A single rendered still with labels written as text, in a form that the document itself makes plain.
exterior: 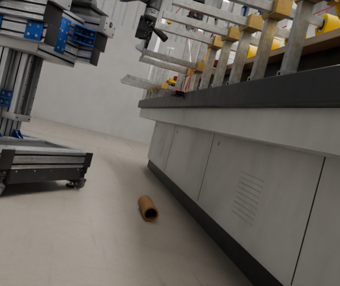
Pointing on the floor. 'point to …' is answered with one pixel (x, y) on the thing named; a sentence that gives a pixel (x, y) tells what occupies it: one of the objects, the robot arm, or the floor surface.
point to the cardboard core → (148, 209)
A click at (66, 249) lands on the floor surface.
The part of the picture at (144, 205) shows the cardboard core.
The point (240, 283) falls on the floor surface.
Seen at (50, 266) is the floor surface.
